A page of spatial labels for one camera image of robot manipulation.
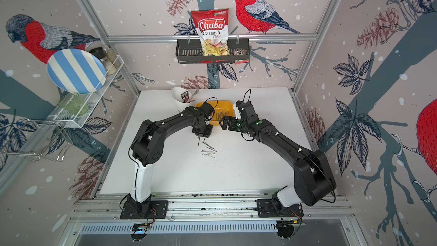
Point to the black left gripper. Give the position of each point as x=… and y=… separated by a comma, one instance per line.
x=207, y=134

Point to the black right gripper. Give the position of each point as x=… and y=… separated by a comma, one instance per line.
x=231, y=120

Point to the yellow plastic storage box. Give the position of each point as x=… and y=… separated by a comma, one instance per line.
x=222, y=108

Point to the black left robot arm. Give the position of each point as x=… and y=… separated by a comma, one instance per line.
x=149, y=142

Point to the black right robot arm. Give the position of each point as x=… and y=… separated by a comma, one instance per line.
x=313, y=178

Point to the white utensil holder cup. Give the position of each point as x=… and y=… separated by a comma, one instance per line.
x=183, y=98

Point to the red cassava chips bag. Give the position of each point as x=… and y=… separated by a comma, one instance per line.
x=212, y=29

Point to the light spice jar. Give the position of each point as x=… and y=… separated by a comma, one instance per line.
x=112, y=58

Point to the dark lid spice jar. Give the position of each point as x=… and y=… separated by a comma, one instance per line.
x=100, y=53

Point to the green glass cup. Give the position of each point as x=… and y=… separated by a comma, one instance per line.
x=73, y=105

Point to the blue white striped plate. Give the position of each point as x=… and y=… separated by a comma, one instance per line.
x=76, y=71

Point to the black wire wall basket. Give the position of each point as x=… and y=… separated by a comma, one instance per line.
x=195, y=52

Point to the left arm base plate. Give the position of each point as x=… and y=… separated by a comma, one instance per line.
x=149, y=209

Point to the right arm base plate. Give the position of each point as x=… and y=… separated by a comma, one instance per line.
x=272, y=208

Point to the clear wire wall shelf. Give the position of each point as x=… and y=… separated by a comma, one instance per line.
x=92, y=99

